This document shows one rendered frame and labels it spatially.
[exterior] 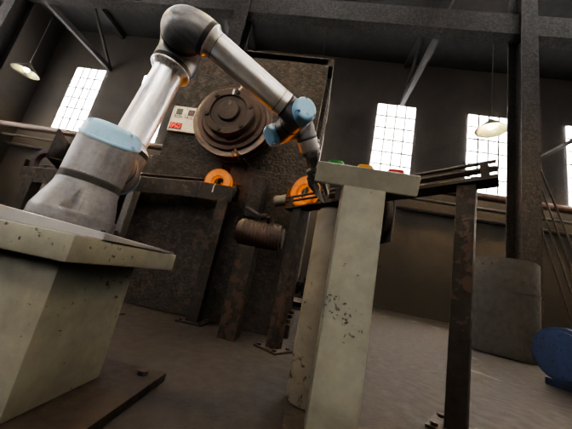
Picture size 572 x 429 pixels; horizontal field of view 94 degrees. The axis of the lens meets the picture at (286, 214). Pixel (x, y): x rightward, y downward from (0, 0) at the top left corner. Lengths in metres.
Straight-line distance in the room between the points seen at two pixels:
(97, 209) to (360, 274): 0.55
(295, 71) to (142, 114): 1.34
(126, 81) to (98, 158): 11.12
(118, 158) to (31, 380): 0.40
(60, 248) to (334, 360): 0.51
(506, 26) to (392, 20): 1.88
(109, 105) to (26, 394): 11.08
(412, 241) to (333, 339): 7.48
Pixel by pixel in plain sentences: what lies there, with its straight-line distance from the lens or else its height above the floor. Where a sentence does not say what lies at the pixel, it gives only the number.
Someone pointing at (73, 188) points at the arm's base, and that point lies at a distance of 0.65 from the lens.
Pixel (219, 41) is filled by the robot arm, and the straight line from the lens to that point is 0.86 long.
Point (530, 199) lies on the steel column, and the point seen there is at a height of 2.03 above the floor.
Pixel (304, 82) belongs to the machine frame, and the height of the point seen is 1.55.
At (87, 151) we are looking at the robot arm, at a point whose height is 0.46.
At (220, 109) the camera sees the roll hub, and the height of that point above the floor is 1.11.
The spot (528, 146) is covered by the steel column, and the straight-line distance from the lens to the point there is 5.47.
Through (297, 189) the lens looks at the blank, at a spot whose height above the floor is 0.72.
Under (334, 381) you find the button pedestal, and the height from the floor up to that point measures 0.12.
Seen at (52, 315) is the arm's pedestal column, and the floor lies 0.17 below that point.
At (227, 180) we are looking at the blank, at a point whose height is 0.75.
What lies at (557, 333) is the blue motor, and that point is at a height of 0.30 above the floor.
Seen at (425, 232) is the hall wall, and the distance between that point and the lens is 8.21.
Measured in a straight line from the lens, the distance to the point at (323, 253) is 0.75.
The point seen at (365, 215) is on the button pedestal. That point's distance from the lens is 0.64.
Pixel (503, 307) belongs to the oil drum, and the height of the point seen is 0.42.
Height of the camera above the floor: 0.30
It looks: 13 degrees up
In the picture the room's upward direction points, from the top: 12 degrees clockwise
